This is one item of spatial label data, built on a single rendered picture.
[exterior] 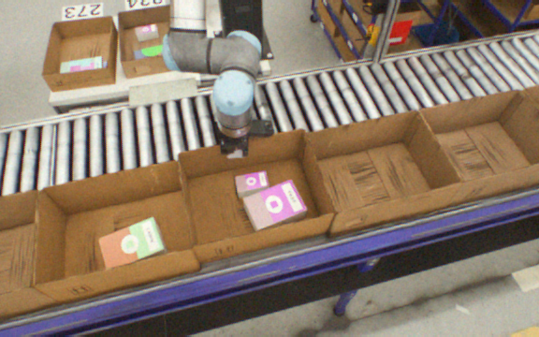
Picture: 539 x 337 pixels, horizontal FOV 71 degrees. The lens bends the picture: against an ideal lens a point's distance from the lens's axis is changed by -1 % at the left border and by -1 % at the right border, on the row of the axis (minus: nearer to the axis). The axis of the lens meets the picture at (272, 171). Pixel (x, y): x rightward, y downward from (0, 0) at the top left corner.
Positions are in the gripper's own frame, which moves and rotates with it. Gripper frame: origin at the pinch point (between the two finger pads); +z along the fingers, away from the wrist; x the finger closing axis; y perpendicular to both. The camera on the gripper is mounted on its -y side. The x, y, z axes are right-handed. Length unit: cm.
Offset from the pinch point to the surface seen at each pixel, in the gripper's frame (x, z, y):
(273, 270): 37.2, 1.0, -0.3
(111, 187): 1.7, 2.1, 41.2
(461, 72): -32, 34, -112
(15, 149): -37, 35, 86
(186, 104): -43, 36, 16
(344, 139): 1.8, 2.5, -34.1
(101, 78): -65, 37, 50
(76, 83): -65, 38, 61
